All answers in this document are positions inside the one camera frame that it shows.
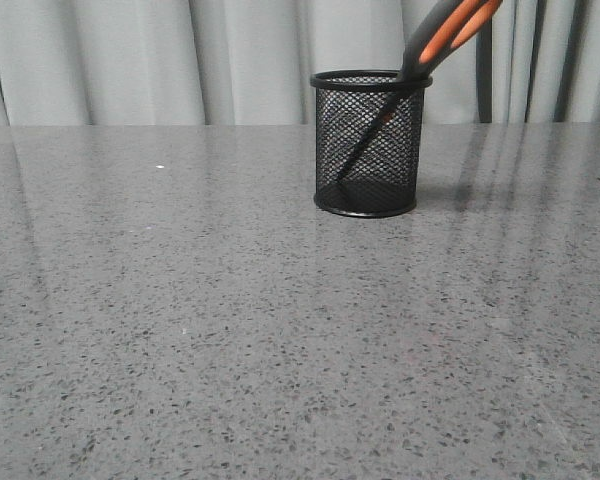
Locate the grey orange handled scissors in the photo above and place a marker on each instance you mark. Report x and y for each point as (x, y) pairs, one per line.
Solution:
(448, 26)

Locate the grey pleated curtain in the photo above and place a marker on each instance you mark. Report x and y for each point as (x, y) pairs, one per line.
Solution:
(249, 62)

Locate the black wire mesh bucket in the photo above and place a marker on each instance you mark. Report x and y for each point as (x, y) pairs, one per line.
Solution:
(384, 180)

